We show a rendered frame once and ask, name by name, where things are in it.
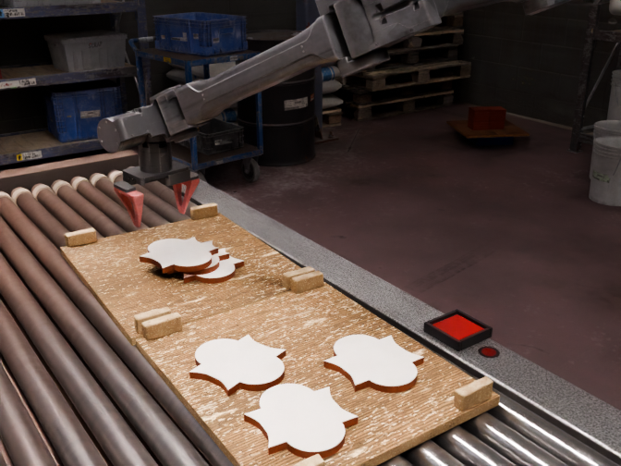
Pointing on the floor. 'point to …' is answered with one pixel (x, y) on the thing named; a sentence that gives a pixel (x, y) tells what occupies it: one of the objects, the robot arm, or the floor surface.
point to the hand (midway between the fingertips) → (159, 215)
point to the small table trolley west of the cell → (249, 168)
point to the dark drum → (281, 110)
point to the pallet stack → (407, 75)
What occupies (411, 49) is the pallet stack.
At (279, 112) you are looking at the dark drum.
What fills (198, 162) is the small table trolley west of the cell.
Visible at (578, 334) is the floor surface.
